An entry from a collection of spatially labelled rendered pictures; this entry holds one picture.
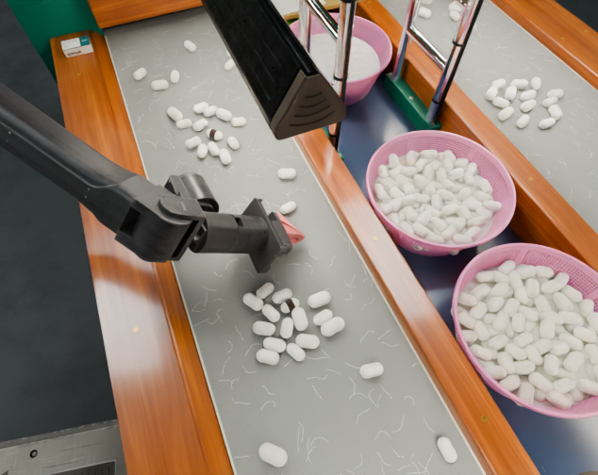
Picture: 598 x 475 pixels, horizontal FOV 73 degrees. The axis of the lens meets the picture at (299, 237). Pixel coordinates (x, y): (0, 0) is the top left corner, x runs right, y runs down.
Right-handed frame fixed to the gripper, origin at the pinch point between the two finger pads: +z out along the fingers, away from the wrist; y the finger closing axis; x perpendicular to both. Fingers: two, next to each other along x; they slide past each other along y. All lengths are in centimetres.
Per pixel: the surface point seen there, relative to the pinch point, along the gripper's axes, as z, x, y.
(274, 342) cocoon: -8.1, 6.9, -14.6
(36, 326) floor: -13, 109, 46
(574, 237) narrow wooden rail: 32.6, -26.6, -19.3
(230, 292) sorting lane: -9.3, 10.5, -3.6
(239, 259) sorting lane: -6.7, 8.4, 1.5
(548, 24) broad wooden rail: 63, -51, 30
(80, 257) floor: 2, 98, 67
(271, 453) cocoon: -12.9, 10.3, -27.7
